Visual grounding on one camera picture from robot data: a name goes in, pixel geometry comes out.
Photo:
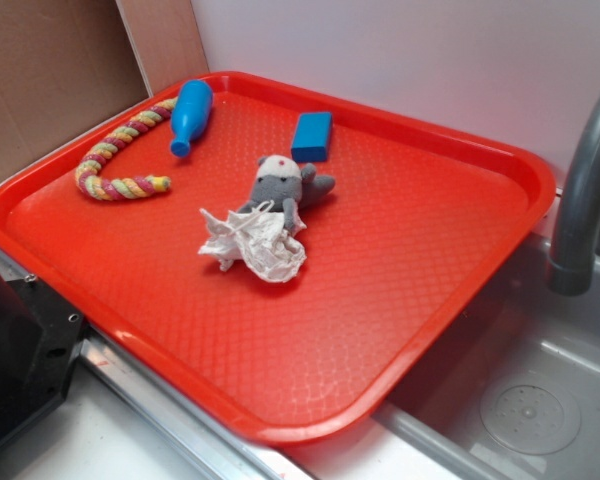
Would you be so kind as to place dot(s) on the blue rectangular block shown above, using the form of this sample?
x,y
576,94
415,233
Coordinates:
x,y
311,138

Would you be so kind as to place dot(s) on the grey plastic sink basin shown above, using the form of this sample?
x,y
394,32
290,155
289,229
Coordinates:
x,y
511,389

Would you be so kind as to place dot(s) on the brown cardboard panel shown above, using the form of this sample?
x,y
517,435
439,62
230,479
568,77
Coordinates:
x,y
66,66

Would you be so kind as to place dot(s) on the multicolour twisted rope toy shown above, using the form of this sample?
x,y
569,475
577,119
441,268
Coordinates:
x,y
87,174

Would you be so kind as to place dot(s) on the grey toy faucet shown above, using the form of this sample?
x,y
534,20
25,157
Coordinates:
x,y
576,235

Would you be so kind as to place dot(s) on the crumpled white paper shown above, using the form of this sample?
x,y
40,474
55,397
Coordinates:
x,y
264,240

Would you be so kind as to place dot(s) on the red plastic tray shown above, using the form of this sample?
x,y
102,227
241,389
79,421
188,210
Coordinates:
x,y
420,218

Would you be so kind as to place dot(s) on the blue plastic toy bottle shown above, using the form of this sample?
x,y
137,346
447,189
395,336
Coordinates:
x,y
190,116

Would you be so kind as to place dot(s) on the grey plush animal toy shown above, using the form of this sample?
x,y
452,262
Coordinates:
x,y
287,188

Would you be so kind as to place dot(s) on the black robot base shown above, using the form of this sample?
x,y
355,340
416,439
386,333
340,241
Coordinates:
x,y
40,339

